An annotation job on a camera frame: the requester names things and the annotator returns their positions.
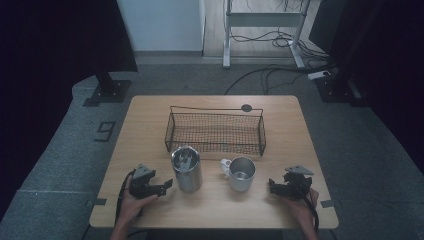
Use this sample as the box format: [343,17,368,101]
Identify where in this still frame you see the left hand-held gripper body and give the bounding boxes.
[128,163,161,200]

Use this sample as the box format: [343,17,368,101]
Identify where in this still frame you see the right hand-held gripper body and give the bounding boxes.
[283,164,315,201]

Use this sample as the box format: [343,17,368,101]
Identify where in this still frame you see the tall stainless steel tumbler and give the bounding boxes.
[170,145,203,193]

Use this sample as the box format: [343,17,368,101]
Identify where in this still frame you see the steel mug with white handle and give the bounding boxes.
[219,156,257,193]

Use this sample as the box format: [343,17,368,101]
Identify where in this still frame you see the black wire mesh basket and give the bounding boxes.
[164,105,267,158]

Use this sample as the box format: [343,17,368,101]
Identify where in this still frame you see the person's left hand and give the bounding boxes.
[118,178,159,224]

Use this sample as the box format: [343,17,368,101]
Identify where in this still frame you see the person's right hand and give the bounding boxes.
[285,188,320,225]

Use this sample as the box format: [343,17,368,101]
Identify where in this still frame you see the grey tape strip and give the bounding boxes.
[86,197,108,207]

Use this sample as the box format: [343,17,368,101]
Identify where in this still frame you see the black tape floor number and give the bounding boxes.
[93,121,117,143]

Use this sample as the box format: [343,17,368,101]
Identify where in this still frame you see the black metal stand base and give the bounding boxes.
[314,66,368,108]
[82,71,132,108]

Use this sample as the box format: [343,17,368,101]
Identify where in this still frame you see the white power strip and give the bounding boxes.
[307,69,332,81]

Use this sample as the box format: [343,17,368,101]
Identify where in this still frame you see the black curtain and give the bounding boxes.
[0,0,139,218]
[308,0,424,176]

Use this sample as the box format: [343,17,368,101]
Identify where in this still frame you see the left hand-held gripper black cable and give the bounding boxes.
[114,169,137,225]

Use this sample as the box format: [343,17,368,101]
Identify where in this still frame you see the hand-held gripper black cable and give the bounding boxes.
[299,184,320,233]
[114,169,137,225]

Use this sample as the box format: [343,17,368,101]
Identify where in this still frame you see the right hand-held gripper black cable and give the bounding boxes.
[299,184,320,233]

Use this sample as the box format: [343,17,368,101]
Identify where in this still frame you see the long black floor cable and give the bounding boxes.
[223,64,336,96]

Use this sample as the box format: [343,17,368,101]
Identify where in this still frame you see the tangle of thin black cables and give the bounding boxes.
[230,29,331,62]

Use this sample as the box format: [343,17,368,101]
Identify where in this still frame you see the white metal desk frame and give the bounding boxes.
[222,0,306,70]

